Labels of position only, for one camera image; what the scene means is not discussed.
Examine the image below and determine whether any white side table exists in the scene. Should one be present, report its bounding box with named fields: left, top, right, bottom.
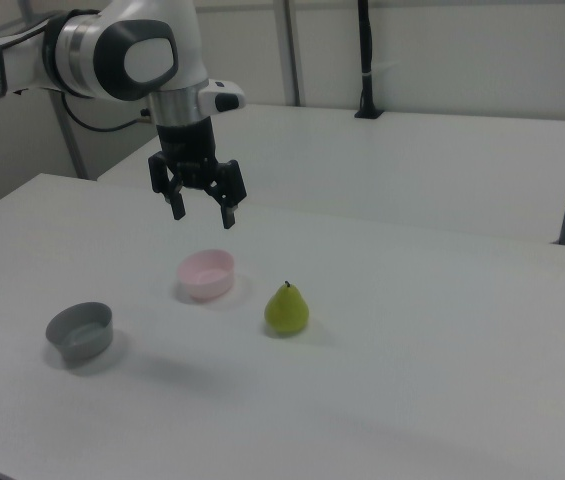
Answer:
left=96, top=103, right=565, bottom=246

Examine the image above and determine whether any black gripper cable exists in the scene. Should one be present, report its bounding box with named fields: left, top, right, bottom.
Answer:
left=59, top=89, right=154, bottom=134

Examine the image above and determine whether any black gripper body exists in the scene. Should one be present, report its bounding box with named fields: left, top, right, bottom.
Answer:
left=156, top=117, right=220, bottom=190

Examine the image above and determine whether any green pear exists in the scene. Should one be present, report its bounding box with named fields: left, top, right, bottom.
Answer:
left=263, top=280, right=311, bottom=337

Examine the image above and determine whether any pink plastic bowl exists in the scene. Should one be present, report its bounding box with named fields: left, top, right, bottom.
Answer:
left=176, top=249, right=237, bottom=302

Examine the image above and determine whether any grey plastic bowl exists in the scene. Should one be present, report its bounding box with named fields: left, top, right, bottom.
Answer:
left=44, top=301, right=115, bottom=369

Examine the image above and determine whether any black camera pole with base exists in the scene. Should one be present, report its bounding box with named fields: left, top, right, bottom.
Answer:
left=353, top=0, right=385, bottom=120

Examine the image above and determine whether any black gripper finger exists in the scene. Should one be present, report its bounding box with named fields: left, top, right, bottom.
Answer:
left=206, top=159, right=249, bottom=231
left=147, top=151, right=187, bottom=222

